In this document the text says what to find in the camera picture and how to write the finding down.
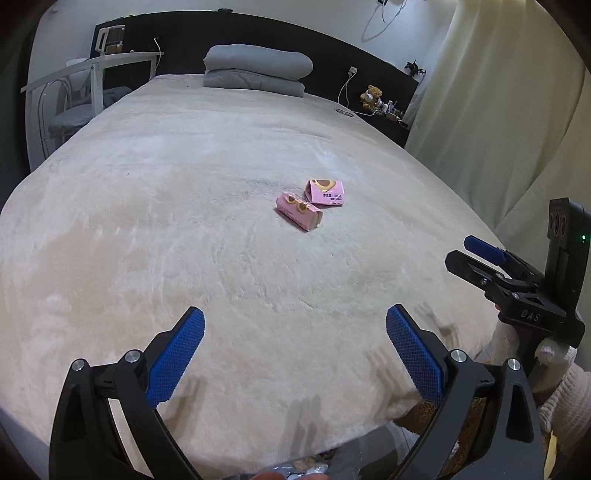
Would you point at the black figurine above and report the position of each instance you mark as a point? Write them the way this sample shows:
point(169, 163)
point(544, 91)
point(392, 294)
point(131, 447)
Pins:
point(414, 68)

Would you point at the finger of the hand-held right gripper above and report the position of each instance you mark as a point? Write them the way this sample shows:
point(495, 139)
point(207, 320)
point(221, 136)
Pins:
point(464, 267)
point(482, 248)

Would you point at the clear plastic bag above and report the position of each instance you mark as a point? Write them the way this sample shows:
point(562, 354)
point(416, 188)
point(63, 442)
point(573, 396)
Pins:
point(351, 454)

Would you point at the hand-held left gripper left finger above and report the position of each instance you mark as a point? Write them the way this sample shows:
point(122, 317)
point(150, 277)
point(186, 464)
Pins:
point(178, 357)

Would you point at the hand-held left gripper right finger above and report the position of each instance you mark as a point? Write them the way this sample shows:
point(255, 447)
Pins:
point(415, 353)

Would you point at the cream curtain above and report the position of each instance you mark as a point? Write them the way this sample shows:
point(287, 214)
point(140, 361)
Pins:
point(503, 106)

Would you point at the long pink cookie box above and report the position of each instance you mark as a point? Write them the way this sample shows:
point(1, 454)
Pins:
point(298, 210)

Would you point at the person's right hand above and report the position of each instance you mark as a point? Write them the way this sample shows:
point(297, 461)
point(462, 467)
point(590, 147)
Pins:
point(556, 354)

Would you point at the grey folded blanket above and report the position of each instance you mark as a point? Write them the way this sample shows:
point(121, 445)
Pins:
point(254, 84)

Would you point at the beige plush blanket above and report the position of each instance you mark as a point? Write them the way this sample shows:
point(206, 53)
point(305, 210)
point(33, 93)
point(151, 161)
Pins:
point(184, 221)

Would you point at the eyeglasses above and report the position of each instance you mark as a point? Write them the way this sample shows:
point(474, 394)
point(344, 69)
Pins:
point(344, 111)

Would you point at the chair with grey cushion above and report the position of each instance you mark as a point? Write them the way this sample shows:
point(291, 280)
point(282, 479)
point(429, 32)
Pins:
point(78, 115)

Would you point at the grey folded pillows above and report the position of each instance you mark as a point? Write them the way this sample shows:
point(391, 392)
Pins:
point(258, 60)

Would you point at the black headboard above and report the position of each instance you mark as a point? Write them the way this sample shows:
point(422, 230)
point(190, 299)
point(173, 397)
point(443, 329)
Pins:
point(258, 41)

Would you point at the white kitchen appliance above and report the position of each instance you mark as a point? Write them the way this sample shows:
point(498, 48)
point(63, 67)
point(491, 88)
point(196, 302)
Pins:
point(111, 39)

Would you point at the white chair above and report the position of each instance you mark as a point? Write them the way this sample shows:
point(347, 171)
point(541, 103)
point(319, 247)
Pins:
point(92, 64)

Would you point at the short pink cookie box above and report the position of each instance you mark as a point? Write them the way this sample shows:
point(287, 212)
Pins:
point(327, 191)

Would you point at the brown speckled mat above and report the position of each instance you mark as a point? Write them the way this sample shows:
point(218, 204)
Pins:
point(425, 413)

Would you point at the brown teddy bear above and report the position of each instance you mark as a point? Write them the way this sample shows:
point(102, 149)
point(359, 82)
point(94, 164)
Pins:
point(371, 96)

